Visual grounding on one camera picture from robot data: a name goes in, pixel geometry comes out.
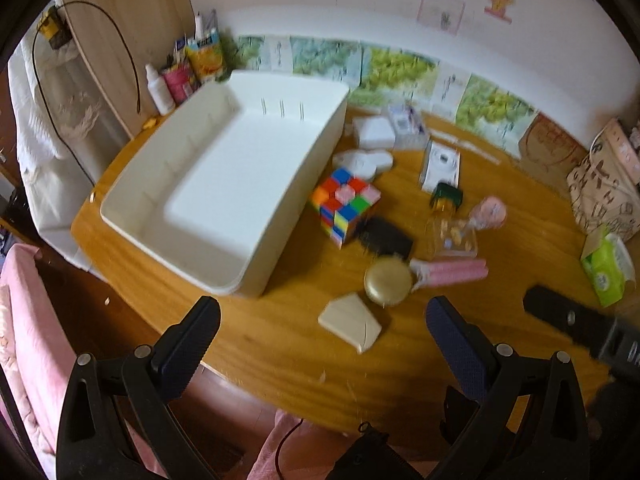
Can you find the orange yellow snack carton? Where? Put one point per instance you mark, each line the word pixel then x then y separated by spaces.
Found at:
pixel 206 57

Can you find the green tissue pack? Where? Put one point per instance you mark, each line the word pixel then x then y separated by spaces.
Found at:
pixel 608 265

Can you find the round gold compact case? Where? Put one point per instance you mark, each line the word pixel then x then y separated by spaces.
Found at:
pixel 388 281

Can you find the large white plastic bin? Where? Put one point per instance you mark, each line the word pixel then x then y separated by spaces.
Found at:
pixel 216 191

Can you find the pink round case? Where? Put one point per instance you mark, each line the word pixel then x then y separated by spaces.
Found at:
pixel 490 213

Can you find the white lace curtain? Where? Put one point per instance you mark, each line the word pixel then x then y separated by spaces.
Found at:
pixel 66 136

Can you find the clear plastic box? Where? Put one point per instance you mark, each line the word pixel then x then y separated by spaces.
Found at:
pixel 408 126

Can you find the white spray bottle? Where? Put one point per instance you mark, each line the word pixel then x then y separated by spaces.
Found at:
pixel 158 90

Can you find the pink cushion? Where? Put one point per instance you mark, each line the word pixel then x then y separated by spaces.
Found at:
pixel 46 313

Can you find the multicoloured rubik's cube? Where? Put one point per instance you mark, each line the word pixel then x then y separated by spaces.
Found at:
pixel 343 201

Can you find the brown cardboard box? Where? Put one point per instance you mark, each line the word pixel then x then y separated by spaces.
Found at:
pixel 548 154

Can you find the small yellow duck toy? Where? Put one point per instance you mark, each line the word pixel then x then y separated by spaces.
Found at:
pixel 149 123

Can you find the wooden cabinet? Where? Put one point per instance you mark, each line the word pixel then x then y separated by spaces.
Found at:
pixel 117 38

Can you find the beige card box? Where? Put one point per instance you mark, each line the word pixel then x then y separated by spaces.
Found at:
pixel 349 318

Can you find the pink hair roller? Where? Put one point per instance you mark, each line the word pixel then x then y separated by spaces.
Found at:
pixel 444 273

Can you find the patterned paper bag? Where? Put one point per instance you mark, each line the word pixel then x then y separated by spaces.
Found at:
pixel 601 193

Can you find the white instant camera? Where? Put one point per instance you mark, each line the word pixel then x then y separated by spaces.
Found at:
pixel 440 164

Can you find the black power adapter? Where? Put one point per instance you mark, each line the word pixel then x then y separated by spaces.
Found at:
pixel 383 238

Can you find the white bunny-shaped gadget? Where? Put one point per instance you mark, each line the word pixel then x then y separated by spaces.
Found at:
pixel 364 165

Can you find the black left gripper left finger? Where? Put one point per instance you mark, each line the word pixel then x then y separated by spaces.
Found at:
pixel 93 439

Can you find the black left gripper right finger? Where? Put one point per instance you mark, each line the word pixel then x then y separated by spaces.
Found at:
pixel 513 417

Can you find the white charger block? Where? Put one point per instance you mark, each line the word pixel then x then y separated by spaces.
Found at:
pixel 374 133

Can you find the clear glass perfume bottle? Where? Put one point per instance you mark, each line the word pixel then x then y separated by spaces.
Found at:
pixel 448 235

